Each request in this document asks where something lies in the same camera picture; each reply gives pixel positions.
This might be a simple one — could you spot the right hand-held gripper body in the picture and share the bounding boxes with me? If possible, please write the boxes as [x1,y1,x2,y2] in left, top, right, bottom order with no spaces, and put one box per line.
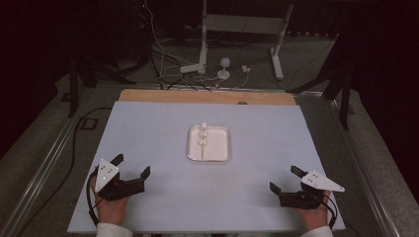
[278,169,346,210]

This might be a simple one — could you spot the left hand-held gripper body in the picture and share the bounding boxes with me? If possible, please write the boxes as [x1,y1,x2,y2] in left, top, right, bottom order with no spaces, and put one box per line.
[95,159,146,202]

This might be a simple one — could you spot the white square tray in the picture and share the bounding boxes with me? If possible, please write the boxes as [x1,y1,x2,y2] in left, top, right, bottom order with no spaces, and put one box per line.
[186,123,231,163]

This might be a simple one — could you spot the person's right hand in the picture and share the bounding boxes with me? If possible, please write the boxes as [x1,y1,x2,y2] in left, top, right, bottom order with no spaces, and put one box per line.
[295,190,332,232]

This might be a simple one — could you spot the person's left hand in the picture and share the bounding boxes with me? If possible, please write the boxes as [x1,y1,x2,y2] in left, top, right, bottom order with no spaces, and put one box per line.
[90,178,129,226]

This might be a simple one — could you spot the light blue table mat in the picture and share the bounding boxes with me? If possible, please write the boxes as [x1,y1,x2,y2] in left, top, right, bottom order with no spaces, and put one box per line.
[66,101,347,234]

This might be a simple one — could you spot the black metal stand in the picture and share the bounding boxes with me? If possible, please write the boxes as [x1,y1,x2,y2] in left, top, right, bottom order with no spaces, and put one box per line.
[66,48,137,119]
[286,33,355,131]

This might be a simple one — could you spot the white power strip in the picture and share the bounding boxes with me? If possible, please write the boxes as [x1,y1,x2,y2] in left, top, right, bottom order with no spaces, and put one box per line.
[179,62,206,74]

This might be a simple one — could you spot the white metal stand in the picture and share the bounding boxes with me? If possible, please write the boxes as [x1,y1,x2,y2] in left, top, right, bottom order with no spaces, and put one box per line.
[198,0,294,81]

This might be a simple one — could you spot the left hand-held gripper black cable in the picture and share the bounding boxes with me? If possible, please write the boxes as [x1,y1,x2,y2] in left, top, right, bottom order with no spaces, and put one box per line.
[85,167,101,228]

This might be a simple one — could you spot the hand-held gripper black cable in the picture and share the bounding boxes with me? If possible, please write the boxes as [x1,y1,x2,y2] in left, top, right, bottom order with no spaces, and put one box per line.
[319,193,339,230]
[85,167,101,228]

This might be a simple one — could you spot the right hand-held gripper black cable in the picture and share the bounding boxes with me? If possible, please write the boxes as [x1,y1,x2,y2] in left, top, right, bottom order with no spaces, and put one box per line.
[319,193,339,230]

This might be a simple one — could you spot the black floor cable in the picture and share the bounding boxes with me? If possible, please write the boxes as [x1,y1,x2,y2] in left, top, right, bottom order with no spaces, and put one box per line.
[15,106,114,237]

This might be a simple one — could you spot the metal floor rail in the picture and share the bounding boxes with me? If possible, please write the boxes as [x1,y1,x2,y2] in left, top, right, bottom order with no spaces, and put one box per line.
[0,86,97,237]
[294,90,401,237]

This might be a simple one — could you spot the black floor socket frame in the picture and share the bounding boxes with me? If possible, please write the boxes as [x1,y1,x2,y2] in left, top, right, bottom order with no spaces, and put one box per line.
[79,117,99,131]

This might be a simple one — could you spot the white cable bundle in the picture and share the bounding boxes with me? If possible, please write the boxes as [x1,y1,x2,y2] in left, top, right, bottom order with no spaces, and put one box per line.
[142,0,251,91]

